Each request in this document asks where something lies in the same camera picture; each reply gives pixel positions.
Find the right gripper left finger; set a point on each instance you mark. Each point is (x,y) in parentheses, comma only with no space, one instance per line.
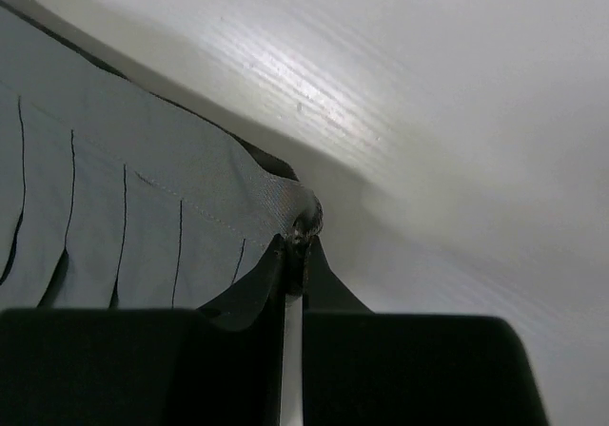
(219,364)

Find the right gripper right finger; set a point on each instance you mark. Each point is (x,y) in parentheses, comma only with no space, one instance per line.
(361,367)

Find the grey pleated skirt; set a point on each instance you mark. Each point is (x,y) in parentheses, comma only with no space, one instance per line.
(111,196)

